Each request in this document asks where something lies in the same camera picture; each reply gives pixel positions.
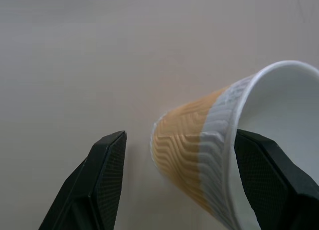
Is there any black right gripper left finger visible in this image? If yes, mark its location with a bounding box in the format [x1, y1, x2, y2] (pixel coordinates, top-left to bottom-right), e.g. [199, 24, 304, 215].
[37, 130, 128, 230]

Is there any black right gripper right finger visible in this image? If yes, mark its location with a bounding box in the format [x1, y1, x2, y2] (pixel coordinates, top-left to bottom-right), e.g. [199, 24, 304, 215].
[234, 129, 319, 230]

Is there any orange and white paper cup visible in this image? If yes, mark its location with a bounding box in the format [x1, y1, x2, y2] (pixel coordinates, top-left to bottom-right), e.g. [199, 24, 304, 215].
[150, 60, 319, 230]

